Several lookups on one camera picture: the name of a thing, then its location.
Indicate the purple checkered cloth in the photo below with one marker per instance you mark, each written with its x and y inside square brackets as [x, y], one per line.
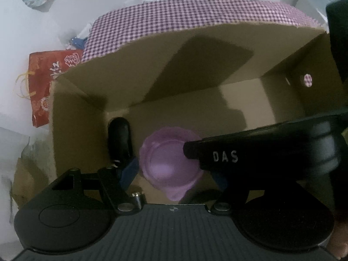
[190, 13]

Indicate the small blue object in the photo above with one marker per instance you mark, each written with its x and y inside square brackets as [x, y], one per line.
[77, 42]

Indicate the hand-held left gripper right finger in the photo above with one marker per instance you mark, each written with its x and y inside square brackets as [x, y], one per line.
[220, 183]

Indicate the brown cardboard box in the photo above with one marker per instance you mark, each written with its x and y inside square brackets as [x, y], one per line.
[190, 106]

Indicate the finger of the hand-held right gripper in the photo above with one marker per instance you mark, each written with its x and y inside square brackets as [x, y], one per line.
[192, 151]

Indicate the brown cardboard piece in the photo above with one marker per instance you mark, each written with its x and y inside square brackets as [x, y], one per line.
[30, 179]

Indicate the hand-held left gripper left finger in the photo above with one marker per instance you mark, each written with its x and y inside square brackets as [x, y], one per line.
[127, 172]

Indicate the black cylinder with brass end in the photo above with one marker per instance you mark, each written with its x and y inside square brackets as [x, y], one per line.
[137, 197]

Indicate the purple plastic lid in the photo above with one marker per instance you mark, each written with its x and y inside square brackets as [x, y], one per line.
[163, 165]

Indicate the person's right forearm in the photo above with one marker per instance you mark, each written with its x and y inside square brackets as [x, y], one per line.
[338, 239]

